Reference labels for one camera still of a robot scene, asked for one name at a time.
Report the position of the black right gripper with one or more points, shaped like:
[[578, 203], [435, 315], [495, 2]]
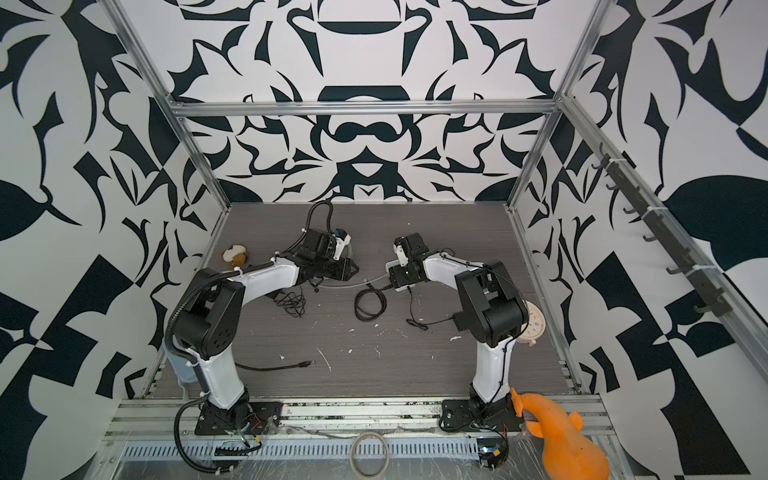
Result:
[[398, 278]]

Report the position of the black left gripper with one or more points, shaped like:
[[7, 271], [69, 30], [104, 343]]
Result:
[[347, 270]]

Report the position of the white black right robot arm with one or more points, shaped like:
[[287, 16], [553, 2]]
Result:
[[492, 308]]

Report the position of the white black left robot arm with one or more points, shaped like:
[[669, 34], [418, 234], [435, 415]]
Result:
[[202, 327]]

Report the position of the brown white round toy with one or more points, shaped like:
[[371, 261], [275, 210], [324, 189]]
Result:
[[236, 255]]

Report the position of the beige round alarm clock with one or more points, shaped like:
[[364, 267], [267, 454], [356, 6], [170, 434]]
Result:
[[535, 327]]

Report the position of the light blue plastic lid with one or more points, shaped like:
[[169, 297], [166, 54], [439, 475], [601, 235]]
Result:
[[185, 373]]

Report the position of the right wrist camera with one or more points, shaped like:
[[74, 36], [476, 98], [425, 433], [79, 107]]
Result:
[[402, 256]]

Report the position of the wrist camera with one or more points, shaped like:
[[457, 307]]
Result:
[[342, 241], [402, 256]]

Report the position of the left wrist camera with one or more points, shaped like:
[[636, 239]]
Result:
[[342, 241]]

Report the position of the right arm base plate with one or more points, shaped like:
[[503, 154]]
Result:
[[464, 415]]

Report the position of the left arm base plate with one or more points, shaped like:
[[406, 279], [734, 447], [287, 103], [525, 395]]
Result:
[[247, 418]]

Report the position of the black wall hook rail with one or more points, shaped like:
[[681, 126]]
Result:
[[666, 230]]

